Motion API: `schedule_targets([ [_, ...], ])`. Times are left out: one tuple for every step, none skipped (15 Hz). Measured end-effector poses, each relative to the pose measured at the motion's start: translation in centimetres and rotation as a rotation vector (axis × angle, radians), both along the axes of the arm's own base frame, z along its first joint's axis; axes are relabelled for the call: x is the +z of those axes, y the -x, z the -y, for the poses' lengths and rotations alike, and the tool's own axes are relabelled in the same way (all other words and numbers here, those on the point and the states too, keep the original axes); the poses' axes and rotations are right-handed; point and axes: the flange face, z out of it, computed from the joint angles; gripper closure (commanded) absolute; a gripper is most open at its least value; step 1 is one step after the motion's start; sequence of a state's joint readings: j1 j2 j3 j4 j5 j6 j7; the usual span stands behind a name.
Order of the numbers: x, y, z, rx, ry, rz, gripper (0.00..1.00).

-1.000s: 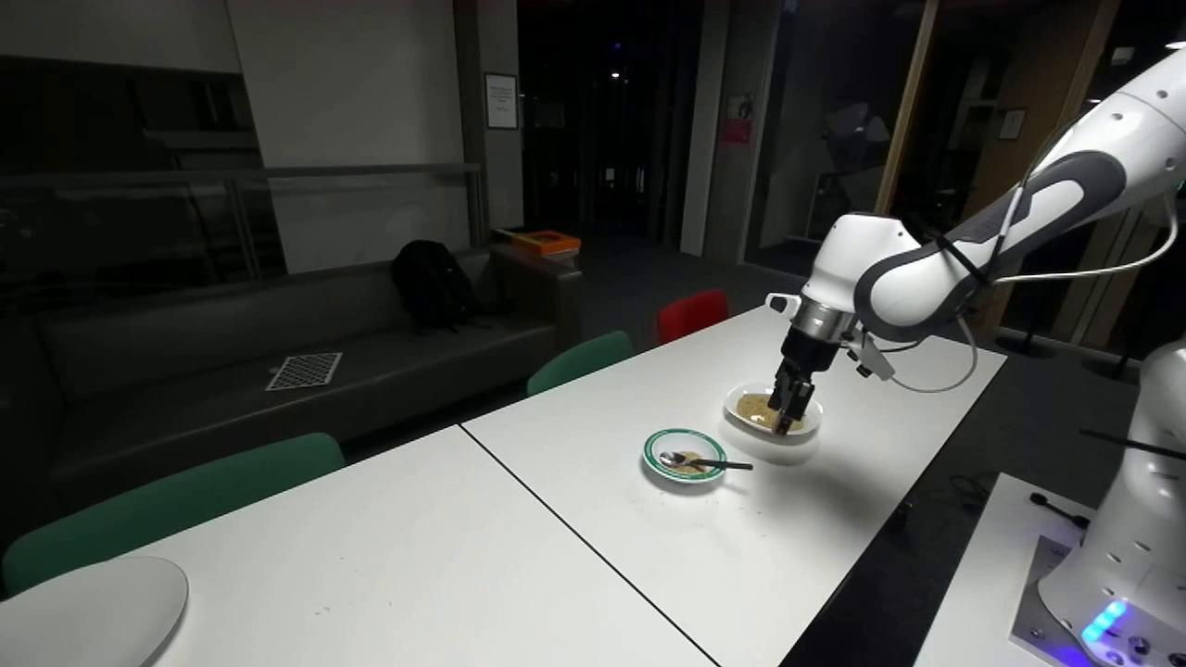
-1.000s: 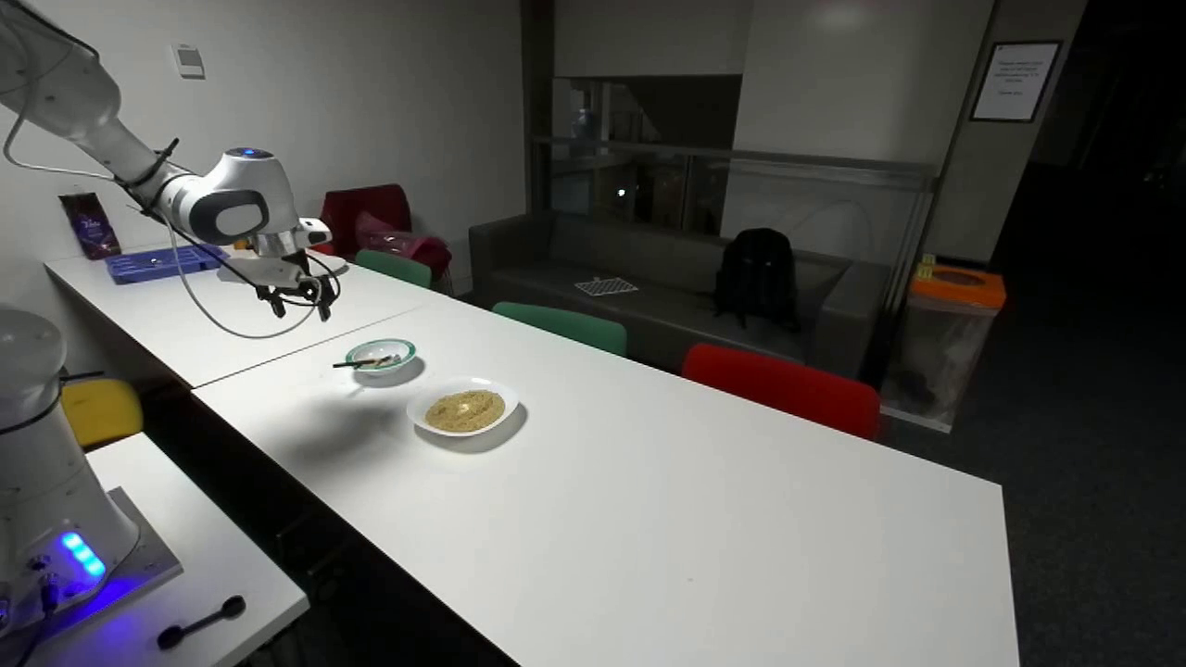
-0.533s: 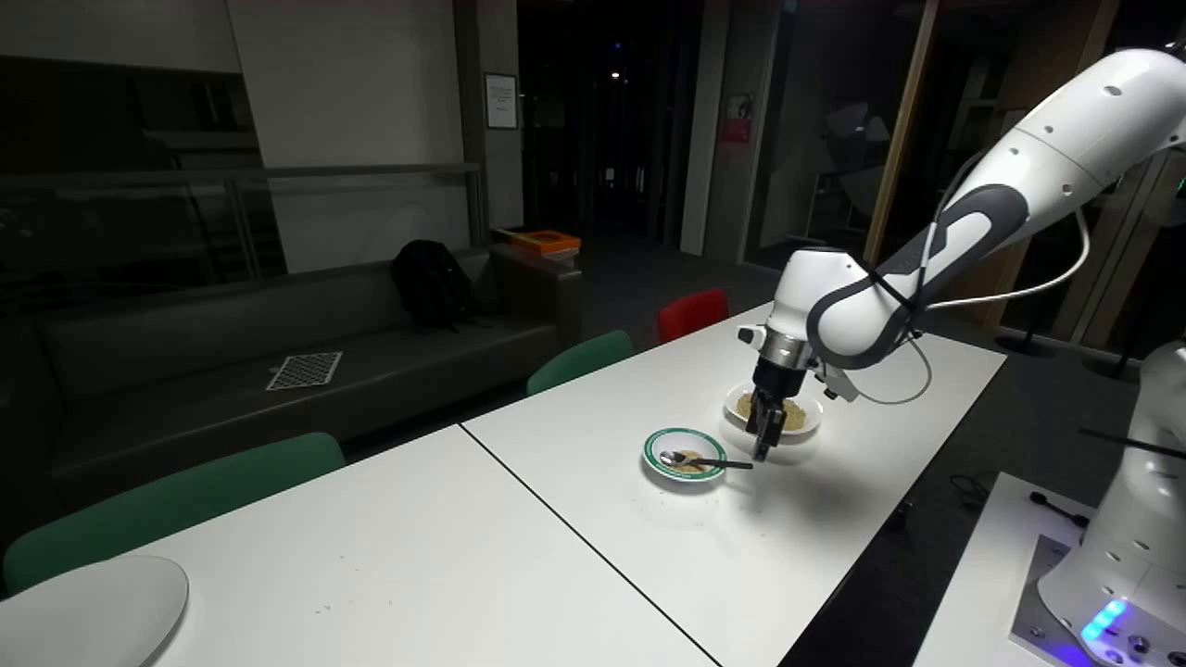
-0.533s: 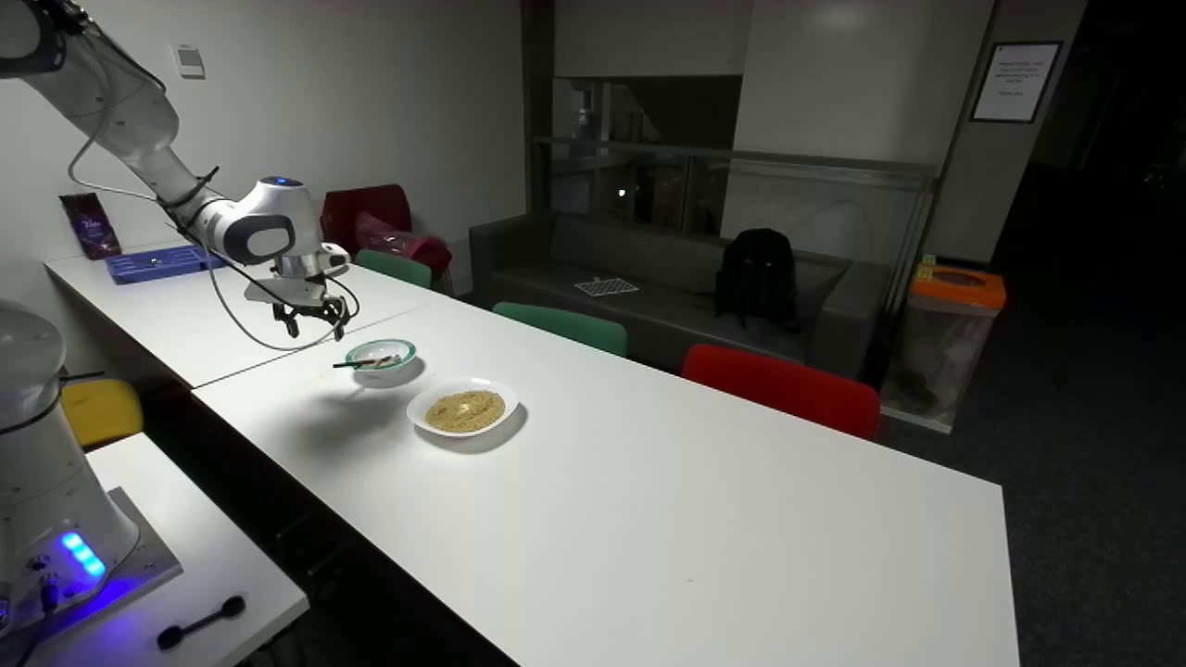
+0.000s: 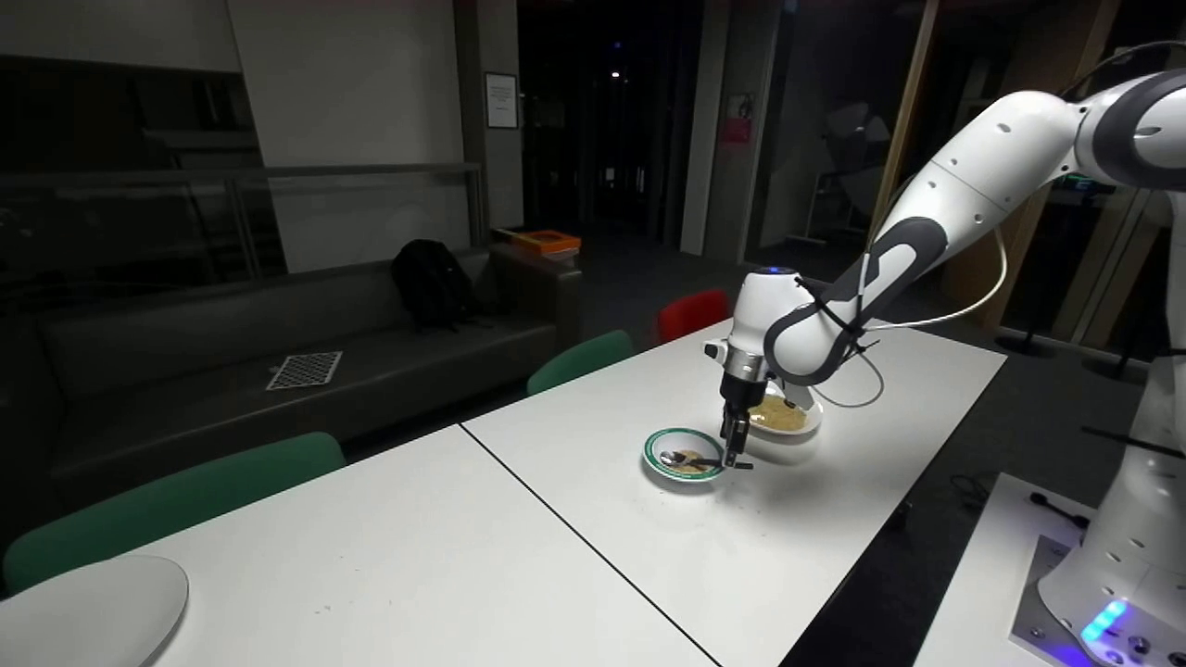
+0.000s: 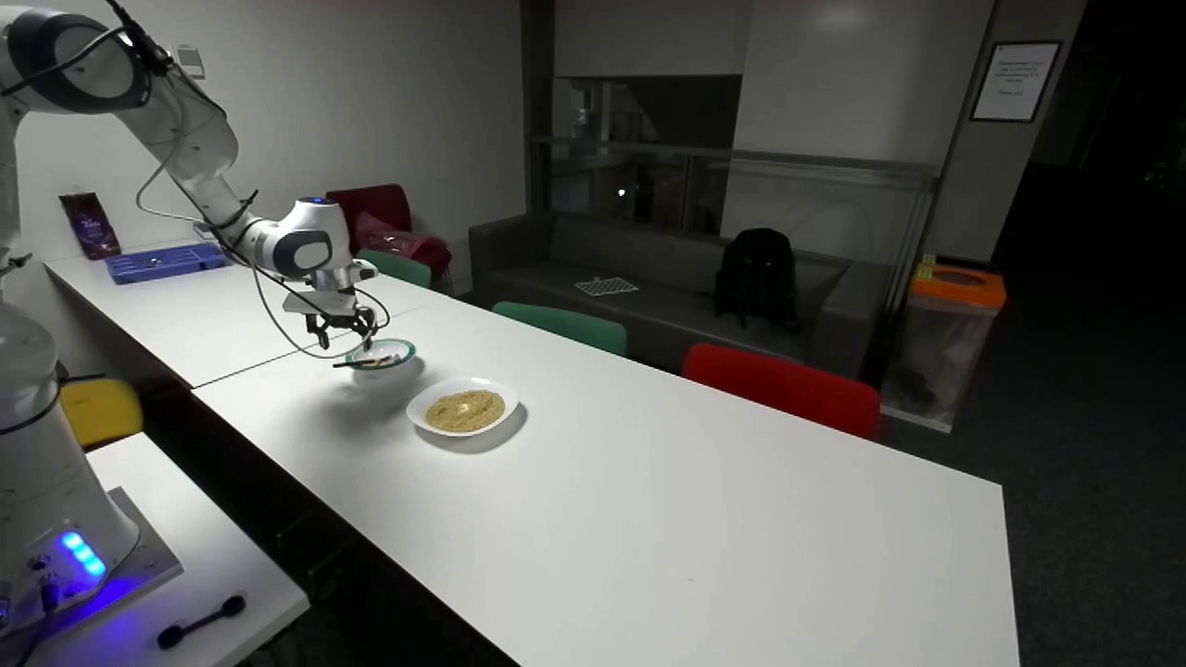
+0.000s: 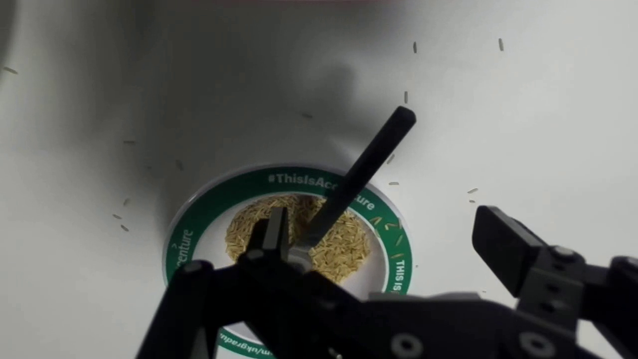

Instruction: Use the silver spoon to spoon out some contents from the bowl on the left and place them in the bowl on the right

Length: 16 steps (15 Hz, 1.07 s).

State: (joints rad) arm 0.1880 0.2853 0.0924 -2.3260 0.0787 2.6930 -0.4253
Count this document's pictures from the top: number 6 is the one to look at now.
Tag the red chair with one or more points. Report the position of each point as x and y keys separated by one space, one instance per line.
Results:
x=779 y=382

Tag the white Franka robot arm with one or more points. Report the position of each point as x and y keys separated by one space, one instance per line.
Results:
x=187 y=124

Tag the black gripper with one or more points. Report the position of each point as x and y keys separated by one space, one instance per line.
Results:
x=339 y=308

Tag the bin with orange lid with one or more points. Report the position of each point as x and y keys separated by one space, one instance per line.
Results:
x=947 y=337

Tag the black dumbbell-shaped tool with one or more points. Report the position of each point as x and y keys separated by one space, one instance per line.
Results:
x=200 y=625

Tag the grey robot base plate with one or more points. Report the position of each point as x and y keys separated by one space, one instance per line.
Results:
x=134 y=567

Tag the dark grey sofa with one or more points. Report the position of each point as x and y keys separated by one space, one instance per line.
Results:
x=669 y=264

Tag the blue flat box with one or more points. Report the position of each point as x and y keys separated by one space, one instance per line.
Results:
x=169 y=261

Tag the paper sheet on sofa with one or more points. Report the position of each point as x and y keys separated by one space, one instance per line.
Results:
x=605 y=287

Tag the dark purple tablet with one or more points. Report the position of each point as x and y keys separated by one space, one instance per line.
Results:
x=89 y=229

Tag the green chair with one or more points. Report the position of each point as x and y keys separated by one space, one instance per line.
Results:
x=559 y=323
x=395 y=264

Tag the black backpack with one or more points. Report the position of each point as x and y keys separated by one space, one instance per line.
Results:
x=758 y=281

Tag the white oval bowl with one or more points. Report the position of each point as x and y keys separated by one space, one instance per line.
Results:
x=426 y=428

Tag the dark red armchair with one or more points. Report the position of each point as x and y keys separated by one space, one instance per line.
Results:
x=391 y=225

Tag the white wall thermostat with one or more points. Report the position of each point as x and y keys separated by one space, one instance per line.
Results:
x=189 y=59

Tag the green-rimmed small bowl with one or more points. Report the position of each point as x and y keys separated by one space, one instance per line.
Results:
x=395 y=372

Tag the framed wall notice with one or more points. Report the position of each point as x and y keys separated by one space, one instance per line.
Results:
x=1018 y=80

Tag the yellow chair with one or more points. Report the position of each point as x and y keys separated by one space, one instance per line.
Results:
x=101 y=408

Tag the large heap of rice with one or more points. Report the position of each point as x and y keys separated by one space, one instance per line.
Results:
x=463 y=408

